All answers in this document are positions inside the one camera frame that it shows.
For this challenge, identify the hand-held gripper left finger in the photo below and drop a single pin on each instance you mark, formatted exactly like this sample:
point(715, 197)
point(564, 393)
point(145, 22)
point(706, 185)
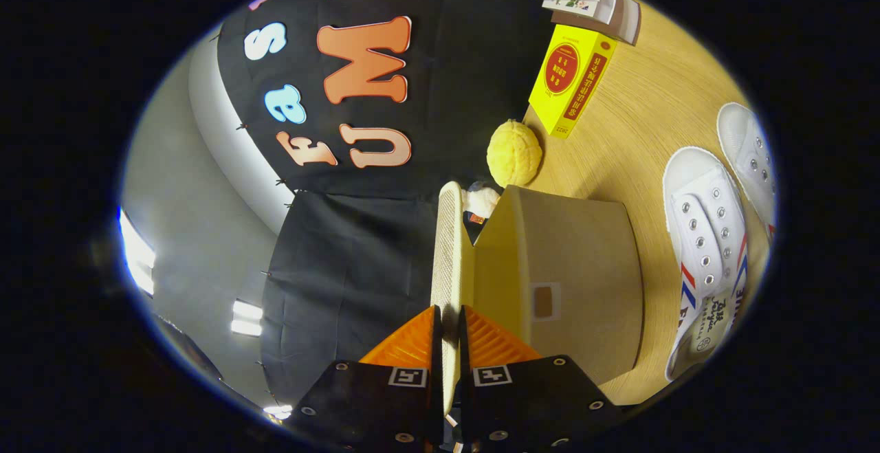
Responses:
point(371, 405)

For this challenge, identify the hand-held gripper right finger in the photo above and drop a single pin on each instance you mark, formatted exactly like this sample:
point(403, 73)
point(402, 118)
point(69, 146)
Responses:
point(529, 405)

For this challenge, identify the beige fabric storage box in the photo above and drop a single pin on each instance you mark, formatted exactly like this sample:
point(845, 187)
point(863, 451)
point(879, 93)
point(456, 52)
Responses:
point(570, 267)

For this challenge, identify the white canvas shoe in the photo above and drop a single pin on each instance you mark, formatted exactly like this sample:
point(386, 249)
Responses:
point(701, 233)
point(746, 144)

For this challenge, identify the ceiling light panel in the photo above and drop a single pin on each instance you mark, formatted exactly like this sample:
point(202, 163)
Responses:
point(137, 253)
point(246, 319)
point(278, 412)

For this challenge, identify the penguin plush toy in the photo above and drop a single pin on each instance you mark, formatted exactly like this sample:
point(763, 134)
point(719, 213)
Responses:
point(481, 200)

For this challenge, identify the yellow round plush toy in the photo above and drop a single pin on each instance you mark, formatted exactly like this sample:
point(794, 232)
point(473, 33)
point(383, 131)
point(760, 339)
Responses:
point(514, 154)

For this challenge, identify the yellow book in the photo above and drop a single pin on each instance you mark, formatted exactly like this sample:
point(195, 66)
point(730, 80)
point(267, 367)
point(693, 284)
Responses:
point(570, 75)

